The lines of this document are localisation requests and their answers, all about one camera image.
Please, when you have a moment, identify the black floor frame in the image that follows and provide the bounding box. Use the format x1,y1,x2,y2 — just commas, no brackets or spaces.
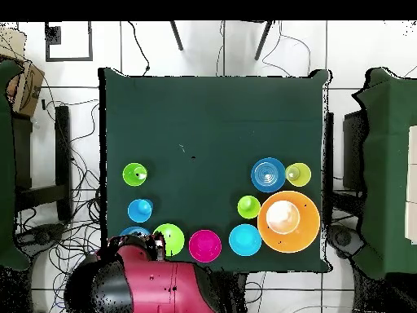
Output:
44,20,94,62

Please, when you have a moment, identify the black bench frame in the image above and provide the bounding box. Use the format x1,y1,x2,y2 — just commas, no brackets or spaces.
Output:
12,105,72,223

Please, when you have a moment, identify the green plastic bowl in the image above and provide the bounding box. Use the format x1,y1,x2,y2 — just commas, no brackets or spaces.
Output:
152,223,186,258

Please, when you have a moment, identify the pale cardboard box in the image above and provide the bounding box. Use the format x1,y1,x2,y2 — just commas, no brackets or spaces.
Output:
0,25,27,63

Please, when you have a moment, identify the yellow plastic cup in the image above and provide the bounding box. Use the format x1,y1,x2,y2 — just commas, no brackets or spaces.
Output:
284,161,313,187

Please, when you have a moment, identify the black floor cable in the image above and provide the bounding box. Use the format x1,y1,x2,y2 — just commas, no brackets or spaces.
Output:
127,20,151,77

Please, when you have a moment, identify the brown cardboard box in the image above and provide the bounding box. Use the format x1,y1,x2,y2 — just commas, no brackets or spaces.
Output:
6,60,46,118

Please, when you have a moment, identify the black knobbed floor stand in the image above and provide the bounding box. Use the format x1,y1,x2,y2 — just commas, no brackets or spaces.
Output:
33,224,64,247

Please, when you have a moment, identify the blue plastic cup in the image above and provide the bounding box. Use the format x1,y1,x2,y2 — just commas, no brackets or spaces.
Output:
127,197,154,224

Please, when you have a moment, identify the black equipment cabinet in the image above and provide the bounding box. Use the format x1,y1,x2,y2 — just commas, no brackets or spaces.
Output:
342,110,367,193

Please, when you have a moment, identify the green cloth side table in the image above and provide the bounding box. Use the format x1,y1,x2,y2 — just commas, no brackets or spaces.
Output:
351,67,417,281
0,60,30,271

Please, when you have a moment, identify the dark green tablecloth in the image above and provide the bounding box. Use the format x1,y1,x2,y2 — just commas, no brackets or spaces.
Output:
98,67,333,275

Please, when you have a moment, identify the black tripod leg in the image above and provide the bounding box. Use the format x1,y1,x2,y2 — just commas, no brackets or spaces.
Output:
169,20,184,52
253,20,275,62

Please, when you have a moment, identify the blue plastic bowl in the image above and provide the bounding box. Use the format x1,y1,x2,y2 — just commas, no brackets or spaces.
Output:
250,156,287,194
119,225,151,237

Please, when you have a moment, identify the white box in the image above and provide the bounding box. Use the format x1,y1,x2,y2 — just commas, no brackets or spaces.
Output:
404,125,417,245

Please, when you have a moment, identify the grey floor stand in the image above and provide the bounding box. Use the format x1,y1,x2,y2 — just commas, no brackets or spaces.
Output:
328,224,362,258

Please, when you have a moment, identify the large orange plastic bowl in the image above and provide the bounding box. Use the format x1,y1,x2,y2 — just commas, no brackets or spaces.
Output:
257,190,321,254

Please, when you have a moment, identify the cyan plastic bowl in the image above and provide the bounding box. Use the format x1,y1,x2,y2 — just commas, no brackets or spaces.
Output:
228,223,263,258

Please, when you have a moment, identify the light green plastic cup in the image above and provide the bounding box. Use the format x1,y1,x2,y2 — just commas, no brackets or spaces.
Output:
236,194,261,220

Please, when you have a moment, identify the pink plastic bowl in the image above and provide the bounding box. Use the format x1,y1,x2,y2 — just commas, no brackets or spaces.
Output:
187,229,223,264

